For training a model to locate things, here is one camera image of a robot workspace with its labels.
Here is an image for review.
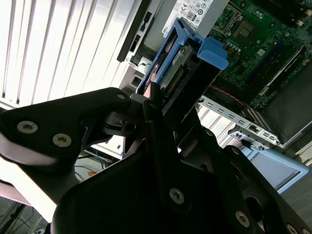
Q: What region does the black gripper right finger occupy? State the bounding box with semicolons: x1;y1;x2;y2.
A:
174;107;312;234

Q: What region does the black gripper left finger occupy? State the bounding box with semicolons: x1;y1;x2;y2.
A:
0;82;194;221

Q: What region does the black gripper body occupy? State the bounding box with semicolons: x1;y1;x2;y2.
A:
48;151;269;234

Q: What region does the hard disk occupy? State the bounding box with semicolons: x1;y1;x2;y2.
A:
135;17;230;124

